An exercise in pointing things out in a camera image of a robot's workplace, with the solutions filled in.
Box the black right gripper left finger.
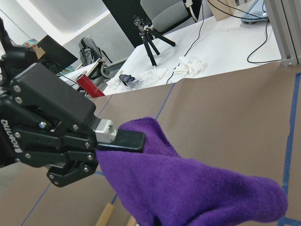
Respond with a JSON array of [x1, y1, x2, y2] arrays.
[[14, 119, 146, 167]]

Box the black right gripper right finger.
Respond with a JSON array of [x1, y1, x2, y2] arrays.
[[47, 151, 98, 187]]

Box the purple towel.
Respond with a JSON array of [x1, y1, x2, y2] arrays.
[[96, 117, 288, 226]]

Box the left wooden rack rod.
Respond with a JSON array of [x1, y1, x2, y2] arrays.
[[95, 203, 115, 226]]

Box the red cylindrical bottle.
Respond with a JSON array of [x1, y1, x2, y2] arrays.
[[76, 73, 105, 98]]

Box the dark blue crumpled object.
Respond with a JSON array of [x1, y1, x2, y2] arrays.
[[119, 74, 142, 88]]

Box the grey backpack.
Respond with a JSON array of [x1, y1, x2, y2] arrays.
[[79, 36, 112, 66]]

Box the white crumpled cloth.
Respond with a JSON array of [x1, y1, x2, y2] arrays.
[[173, 56, 206, 78]]

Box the grey office chair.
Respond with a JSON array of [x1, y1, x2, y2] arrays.
[[140, 0, 198, 34]]

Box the black camera tripod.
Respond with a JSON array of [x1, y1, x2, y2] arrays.
[[133, 16, 176, 66]]

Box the aluminium frame post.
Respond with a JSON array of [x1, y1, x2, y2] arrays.
[[264, 0, 301, 67]]

